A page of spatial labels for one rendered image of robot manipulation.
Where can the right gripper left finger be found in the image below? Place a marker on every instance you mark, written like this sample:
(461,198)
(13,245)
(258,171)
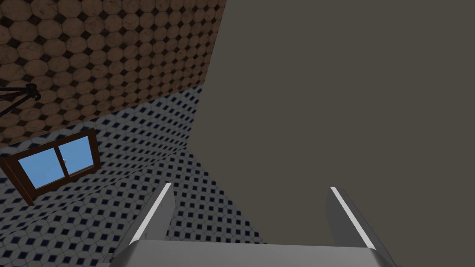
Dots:
(157,218)

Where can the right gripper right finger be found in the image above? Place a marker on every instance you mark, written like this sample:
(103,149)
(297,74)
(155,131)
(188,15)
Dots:
(347,222)

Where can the brown framed window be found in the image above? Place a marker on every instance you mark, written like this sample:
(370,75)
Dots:
(52,165)

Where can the black ceiling lamp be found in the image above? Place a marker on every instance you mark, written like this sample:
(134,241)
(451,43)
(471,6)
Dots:
(20,96)

